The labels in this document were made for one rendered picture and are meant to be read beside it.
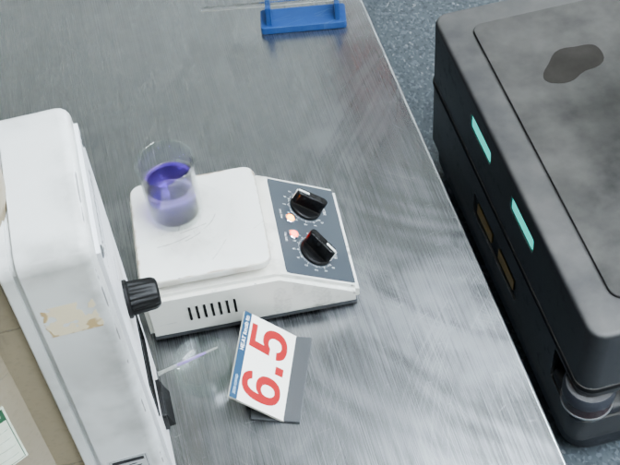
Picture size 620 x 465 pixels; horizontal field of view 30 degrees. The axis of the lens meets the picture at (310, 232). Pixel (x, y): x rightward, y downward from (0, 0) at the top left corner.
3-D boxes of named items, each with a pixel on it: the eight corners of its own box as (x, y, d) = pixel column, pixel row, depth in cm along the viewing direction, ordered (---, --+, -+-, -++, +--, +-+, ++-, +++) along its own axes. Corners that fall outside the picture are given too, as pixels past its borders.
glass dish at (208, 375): (205, 410, 104) (201, 397, 103) (163, 375, 107) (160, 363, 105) (247, 369, 107) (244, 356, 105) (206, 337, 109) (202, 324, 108)
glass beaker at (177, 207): (150, 193, 110) (135, 135, 104) (208, 191, 110) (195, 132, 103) (145, 243, 106) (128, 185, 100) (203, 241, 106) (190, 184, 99)
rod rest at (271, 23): (344, 8, 137) (343, -16, 134) (347, 28, 135) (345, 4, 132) (260, 16, 137) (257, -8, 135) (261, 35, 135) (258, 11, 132)
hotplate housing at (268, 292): (334, 204, 118) (330, 151, 112) (361, 306, 110) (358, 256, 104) (119, 244, 117) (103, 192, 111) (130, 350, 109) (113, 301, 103)
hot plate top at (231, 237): (253, 170, 111) (252, 163, 111) (273, 268, 104) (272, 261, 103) (130, 192, 111) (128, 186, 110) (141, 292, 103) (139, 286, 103)
